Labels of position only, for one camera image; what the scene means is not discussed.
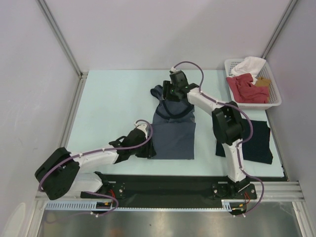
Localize blue-grey tank top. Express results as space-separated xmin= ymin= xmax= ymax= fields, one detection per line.
xmin=150 ymin=85 xmax=196 ymax=160

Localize navy jersey tank top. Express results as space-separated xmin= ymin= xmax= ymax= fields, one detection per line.
xmin=215 ymin=119 xmax=273 ymax=164

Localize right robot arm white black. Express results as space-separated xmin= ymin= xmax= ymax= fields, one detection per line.
xmin=162 ymin=68 xmax=250 ymax=198

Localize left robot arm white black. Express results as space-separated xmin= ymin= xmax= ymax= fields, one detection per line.
xmin=35 ymin=124 xmax=156 ymax=200

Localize red tank top in basket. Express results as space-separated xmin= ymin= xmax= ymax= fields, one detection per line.
xmin=226 ymin=73 xmax=270 ymax=104

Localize white cloth in basket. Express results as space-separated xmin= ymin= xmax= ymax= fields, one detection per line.
xmin=231 ymin=56 xmax=266 ymax=77

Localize tan cloth in basket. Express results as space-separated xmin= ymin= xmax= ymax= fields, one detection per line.
xmin=255 ymin=77 xmax=271 ymax=87

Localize white plastic laundry basket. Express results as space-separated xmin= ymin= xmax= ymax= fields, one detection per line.
xmin=224 ymin=58 xmax=282 ymax=110

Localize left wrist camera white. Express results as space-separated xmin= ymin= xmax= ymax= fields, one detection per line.
xmin=135 ymin=123 xmax=150 ymax=137

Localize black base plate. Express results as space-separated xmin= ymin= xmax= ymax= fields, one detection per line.
xmin=80 ymin=172 xmax=285 ymax=209

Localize left aluminium frame post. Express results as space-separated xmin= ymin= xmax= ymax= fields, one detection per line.
xmin=34 ymin=0 xmax=89 ymax=79

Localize aluminium frame post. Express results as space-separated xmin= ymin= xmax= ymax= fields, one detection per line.
xmin=261 ymin=0 xmax=300 ymax=59
xmin=34 ymin=0 xmax=89 ymax=79

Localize white slotted cable duct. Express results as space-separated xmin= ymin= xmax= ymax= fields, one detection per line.
xmin=45 ymin=200 xmax=246 ymax=212

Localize right aluminium frame post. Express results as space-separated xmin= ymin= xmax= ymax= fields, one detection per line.
xmin=261 ymin=0 xmax=300 ymax=59

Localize aluminium rail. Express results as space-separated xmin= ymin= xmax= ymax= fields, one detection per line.
xmin=46 ymin=180 xmax=304 ymax=201

